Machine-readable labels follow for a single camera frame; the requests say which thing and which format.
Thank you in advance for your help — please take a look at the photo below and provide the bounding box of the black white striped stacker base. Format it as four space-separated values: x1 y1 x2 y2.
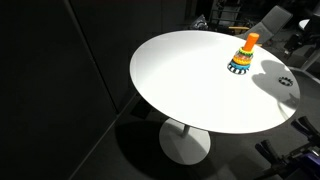
227 63 250 76

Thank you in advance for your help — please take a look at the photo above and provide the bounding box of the white table pedestal base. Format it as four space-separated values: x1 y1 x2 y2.
158 118 212 166

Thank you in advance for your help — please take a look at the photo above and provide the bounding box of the blue ring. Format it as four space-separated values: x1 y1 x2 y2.
229 60 251 71

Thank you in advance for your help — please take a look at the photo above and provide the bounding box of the black metal chair frame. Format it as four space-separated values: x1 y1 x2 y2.
209 0 249 33

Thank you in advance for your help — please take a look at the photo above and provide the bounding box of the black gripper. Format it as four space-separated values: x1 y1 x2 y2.
284 32 304 56

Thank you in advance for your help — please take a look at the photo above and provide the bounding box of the orange stacking post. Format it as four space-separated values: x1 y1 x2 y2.
242 32 261 53

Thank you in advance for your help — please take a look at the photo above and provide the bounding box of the clear plastic bead ring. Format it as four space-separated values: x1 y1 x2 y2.
235 50 254 62

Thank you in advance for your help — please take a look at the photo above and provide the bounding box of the patterned dark cushion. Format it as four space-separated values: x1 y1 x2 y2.
189 14 210 32

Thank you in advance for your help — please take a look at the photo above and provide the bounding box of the white and black striped ring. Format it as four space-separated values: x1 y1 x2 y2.
277 76 295 87

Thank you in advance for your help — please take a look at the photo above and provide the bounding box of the green scalloped ring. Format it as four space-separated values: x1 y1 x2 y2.
238 46 255 57

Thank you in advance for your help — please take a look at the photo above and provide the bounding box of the orange yellow ring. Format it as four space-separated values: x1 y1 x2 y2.
232 55 252 66

